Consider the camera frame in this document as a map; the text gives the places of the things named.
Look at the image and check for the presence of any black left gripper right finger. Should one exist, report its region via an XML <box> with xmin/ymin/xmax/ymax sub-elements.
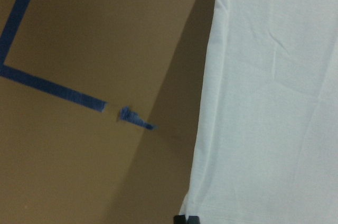
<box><xmin>187</xmin><ymin>216</ymin><xmax>200</xmax><ymax>224</ymax></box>

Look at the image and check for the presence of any light blue t-shirt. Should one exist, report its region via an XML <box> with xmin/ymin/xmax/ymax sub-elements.
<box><xmin>180</xmin><ymin>0</ymin><xmax>337</xmax><ymax>223</ymax></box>

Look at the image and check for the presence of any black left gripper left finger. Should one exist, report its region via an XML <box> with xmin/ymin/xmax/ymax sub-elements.
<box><xmin>173</xmin><ymin>215</ymin><xmax>186</xmax><ymax>224</ymax></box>

